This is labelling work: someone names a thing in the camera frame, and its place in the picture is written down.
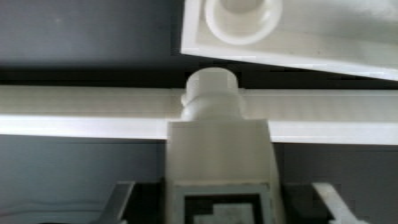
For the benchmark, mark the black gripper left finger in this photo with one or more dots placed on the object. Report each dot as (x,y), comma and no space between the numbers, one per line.
(133,206)

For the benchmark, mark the white table leg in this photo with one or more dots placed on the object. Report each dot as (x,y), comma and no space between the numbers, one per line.
(222,189)

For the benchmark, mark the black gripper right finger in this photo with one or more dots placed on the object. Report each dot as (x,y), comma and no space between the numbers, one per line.
(314,205)

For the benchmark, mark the white square tabletop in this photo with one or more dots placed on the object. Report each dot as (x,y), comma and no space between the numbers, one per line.
(330,35)

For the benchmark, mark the white L-shaped obstacle wall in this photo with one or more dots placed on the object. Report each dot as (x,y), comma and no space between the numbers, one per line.
(314,116)

